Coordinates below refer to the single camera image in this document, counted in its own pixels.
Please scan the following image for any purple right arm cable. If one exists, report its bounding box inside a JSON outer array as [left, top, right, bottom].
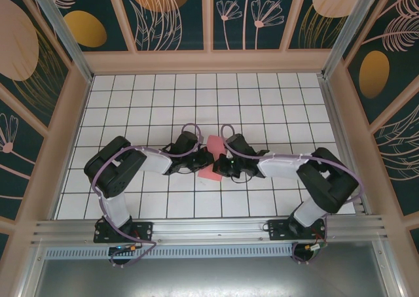
[[219, 123, 366, 266]]

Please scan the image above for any pink paper sheet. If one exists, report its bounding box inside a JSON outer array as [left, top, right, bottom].
[[197, 135, 227, 182]]

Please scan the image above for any aluminium frame post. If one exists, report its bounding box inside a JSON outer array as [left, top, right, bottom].
[[321, 0, 376, 79], [26, 0, 94, 84]]

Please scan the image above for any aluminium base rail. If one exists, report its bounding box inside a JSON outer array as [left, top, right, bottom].
[[31, 214, 390, 245]]

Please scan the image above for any aluminium side rail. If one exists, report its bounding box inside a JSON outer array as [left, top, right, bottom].
[[318, 74, 373, 218]]

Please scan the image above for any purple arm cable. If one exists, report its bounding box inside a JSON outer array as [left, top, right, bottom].
[[219, 123, 366, 266], [92, 122, 203, 269]]

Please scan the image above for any grey metal panel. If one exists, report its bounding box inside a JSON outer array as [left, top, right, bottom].
[[31, 241, 400, 297]]

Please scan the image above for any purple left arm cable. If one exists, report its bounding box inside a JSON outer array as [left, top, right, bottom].
[[92, 122, 203, 269]]

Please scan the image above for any arm base electronics board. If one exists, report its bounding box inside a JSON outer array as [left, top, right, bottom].
[[292, 243, 329, 265], [107, 243, 140, 269]]

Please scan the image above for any grey slotted cable duct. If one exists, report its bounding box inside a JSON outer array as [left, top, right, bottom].
[[44, 246, 295, 259]]

